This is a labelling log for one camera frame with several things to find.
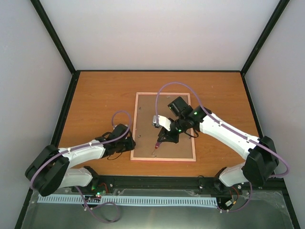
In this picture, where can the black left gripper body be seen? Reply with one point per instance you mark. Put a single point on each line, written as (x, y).
(124, 147)

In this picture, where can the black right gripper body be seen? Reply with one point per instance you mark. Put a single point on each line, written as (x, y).
(175, 138)

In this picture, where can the purple red screwdriver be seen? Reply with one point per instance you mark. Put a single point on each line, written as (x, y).
(157, 145)

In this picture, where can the pink picture frame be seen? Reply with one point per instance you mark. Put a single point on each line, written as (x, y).
(145, 135)

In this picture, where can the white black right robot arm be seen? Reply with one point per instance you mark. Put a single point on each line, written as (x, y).
(258, 153)

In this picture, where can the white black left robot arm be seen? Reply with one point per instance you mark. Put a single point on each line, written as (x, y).
(55, 168)

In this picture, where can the grey metal front plate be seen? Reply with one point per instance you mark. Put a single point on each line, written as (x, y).
(266, 210)

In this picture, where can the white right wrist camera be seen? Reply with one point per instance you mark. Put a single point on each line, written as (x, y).
(161, 121)

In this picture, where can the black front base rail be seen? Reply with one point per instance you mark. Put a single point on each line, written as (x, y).
(200, 185)

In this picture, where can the black table edge rail left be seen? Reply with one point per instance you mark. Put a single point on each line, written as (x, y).
(65, 109)

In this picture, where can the black table edge rail back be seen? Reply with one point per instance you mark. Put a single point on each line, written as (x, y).
(204, 71)

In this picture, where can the light blue slotted cable duct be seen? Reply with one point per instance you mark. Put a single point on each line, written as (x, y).
(134, 201)

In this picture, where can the black enclosure post left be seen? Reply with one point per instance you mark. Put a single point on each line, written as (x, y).
(53, 34)

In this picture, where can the black enclosure post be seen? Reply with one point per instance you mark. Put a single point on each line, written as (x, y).
(53, 34)
(278, 11)

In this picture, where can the black enclosure post right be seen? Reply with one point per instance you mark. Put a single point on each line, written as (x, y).
(278, 11)

